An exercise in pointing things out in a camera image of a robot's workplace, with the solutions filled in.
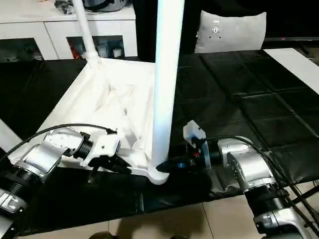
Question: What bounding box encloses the white plastic table top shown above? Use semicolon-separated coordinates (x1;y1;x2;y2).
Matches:
6;56;172;186

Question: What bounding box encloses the white plastic table leg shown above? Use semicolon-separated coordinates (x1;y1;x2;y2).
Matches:
150;0;186;173
71;0;102;70
0;118;22;153

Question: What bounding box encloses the black work mat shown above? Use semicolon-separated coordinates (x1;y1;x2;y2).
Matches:
0;48;319;236

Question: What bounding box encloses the black metal rod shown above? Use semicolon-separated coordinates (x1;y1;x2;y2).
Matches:
291;182;319;208

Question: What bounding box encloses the black cabinet with gold label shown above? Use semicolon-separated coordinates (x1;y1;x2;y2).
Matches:
131;0;203;63

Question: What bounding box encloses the grey cushion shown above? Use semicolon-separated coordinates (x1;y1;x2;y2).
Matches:
193;9;268;55

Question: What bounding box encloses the white flat panel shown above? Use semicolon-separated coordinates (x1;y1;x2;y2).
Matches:
263;47;319;96

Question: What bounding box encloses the white sideboard with glass doors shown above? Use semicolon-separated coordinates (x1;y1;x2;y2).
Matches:
0;0;138;62

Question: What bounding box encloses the round grey appliance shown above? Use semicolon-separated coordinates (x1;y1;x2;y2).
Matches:
81;0;133;13

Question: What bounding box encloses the black bar with red light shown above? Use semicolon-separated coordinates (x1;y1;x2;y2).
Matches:
264;36;319;42

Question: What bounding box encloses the bag of black parts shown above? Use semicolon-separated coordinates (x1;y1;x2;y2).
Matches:
54;0;76;15

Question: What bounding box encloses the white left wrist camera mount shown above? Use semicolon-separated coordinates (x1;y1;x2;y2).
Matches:
79;133;121;168

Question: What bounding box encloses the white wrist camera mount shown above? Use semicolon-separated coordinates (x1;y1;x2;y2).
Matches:
79;133;121;168
182;119;213;170

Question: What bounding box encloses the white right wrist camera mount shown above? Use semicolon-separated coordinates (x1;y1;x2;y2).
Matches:
182;119;213;170

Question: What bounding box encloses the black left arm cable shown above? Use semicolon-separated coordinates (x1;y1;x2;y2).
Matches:
0;123;118;163

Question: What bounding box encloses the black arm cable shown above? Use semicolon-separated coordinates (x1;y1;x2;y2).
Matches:
196;135;319;225
0;123;118;163

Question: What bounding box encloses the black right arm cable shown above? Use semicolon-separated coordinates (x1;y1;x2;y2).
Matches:
196;135;319;225

